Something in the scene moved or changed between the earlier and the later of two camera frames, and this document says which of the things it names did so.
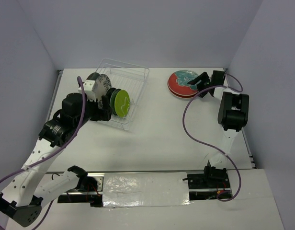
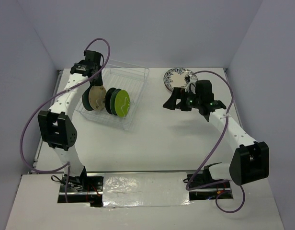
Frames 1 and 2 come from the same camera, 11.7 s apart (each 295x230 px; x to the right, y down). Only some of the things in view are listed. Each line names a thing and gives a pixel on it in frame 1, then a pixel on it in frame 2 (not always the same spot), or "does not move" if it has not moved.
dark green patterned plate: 112,100 does not move
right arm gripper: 203,76 -> 170,104
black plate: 108,93 does not move
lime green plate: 122,103 does not move
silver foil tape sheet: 123,189 does not move
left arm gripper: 103,114 -> 98,82
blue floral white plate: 101,86 -> 177,77
